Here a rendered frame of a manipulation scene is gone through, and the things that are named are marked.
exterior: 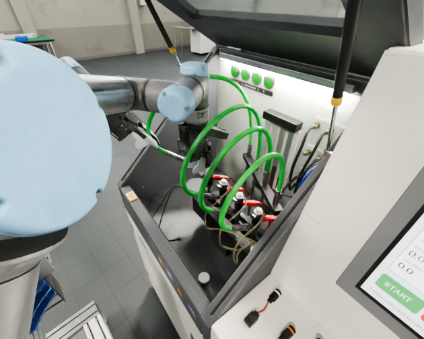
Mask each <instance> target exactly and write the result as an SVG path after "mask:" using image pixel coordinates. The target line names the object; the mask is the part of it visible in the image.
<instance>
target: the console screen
mask: <svg viewBox="0 0 424 339"><path fill-rule="evenodd" d="M336 284H337V285H338V286H339V287H340V288H342V290H344V291H345V292H346V293H347V294H348V295H350V296H351V297H352V298H353V299H354V300H356V302H358V303H359V304H360V305H361V306H362V307H364V308H365V309H366V310H367V311H369V312H370V313H371V314H372V315H373V316H374V317H375V318H377V319H378V320H379V321H380V322H382V323H383V324H384V325H385V326H386V327H387V328H388V329H389V330H391V331H392V332H393V333H394V334H396V335H397V336H398V337H399V338H400V339H424V166H423V168H422V169H421V171H420V172H419V173H418V174H417V176H416V177H415V178H414V180H413V181H412V182H411V183H410V185H409V186H408V188H407V189H406V190H405V191H404V193H403V194H402V195H401V197H400V198H399V199H398V200H397V202H396V203H395V205H394V206H393V207H392V208H391V209H390V211H389V212H388V214H387V215H386V216H385V217H384V219H383V220H382V222H381V223H380V224H379V225H378V227H377V228H376V230H375V231H374V232H373V233H372V235H371V236H370V237H369V239H368V240H367V241H366V242H365V244H364V245H363V247H362V248H361V249H360V250H359V252H358V253H357V255H356V256H355V257H354V259H352V261H351V262H350V264H349V265H348V267H346V269H345V270H344V272H343V273H342V274H341V275H340V277H339V278H338V279H337V281H336Z"/></svg>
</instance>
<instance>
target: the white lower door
mask: <svg viewBox="0 0 424 339"><path fill-rule="evenodd" d="M128 215H129V213H128ZM129 219H130V221H131V222H130V224H131V227H132V230H133V231H134V233H135V237H136V239H137V243H138V245H139V249H140V251H141V255H142V257H143V261H144V263H145V267H146V271H147V275H148V277H149V279H150V281H151V283H152V285H153V287H154V289H155V290H156V292H157V294H158V296H159V298H160V300H161V301H162V303H163V305H164V307H165V309H166V311H167V312H168V315H169V316H170V319H171V320H172V322H173V324H174V326H175V328H176V329H177V331H178V333H179V335H180V337H181V339H204V338H203V335H202V334H201V333H200V332H199V329H198V328H197V326H196V325H195V323H194V322H193V320H192V318H191V316H190V315H189V313H188V312H187V310H186V308H185V306H184V305H183V303H182V302H181V300H180V298H179V296H178V295H177V293H176V292H175V290H174V288H173V286H172V285H171V283H170V281H169V280H168V278H167V276H166V275H165V273H164V271H163V270H162V268H161V266H160V265H159V263H158V262H157V260H156V259H155V256H154V255H153V253H152V252H151V250H150V249H149V246H148V245H147V243H146V242H145V240H144V239H143V236H142V235H141V233H140V232H139V230H138V228H137V226H136V225H135V223H134V222H133V220H132V218H131V216H130V215H129Z"/></svg>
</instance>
